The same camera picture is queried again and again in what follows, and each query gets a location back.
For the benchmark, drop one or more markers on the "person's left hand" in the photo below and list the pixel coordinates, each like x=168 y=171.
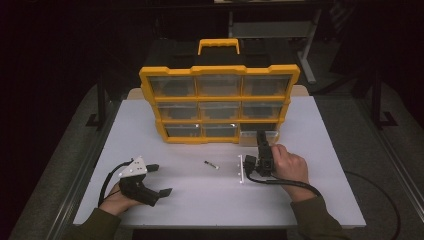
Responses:
x=115 y=202

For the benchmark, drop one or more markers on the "aluminium frame rail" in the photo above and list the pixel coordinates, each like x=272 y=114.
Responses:
x=398 y=166
x=78 y=186

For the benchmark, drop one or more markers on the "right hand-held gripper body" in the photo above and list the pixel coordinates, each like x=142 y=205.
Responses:
x=265 y=160

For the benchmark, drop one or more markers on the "set of clear organizer bins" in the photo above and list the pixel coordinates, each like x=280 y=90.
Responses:
x=218 y=85

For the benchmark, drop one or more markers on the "clear plastic drawer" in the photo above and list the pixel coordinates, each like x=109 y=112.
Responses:
x=248 y=138

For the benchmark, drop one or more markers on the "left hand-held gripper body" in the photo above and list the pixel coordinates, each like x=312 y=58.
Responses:
x=136 y=189

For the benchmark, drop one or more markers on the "black metal stand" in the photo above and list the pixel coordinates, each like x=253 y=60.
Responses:
x=101 y=106
x=376 y=106

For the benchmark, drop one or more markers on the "grey metal table frame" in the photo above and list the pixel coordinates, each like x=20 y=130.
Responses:
x=273 y=29

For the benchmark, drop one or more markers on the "yellow organizer cabinet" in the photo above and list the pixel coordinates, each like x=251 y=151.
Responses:
x=216 y=70

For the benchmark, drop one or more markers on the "small metal screw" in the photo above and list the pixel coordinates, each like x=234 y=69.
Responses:
x=211 y=164

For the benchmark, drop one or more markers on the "person's right hand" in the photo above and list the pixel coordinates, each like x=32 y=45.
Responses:
x=291 y=170

